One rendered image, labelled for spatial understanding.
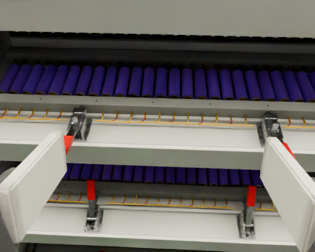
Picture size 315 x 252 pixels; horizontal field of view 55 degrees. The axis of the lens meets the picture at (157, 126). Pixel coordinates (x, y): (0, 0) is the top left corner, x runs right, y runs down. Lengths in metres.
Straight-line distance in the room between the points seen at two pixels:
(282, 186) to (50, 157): 0.13
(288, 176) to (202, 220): 0.41
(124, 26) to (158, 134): 0.16
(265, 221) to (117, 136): 0.31
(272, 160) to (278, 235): 0.41
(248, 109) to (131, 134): 0.17
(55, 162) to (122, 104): 0.26
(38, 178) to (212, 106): 0.31
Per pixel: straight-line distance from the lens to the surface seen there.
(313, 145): 0.47
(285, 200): 0.17
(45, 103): 0.47
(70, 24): 0.37
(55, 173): 0.19
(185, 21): 0.35
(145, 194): 0.57
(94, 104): 0.44
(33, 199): 0.17
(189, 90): 0.46
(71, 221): 0.58
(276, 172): 0.19
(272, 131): 0.43
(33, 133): 0.46
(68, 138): 0.39
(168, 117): 0.44
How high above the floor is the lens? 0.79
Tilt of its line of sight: 33 degrees down
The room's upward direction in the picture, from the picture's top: 1 degrees clockwise
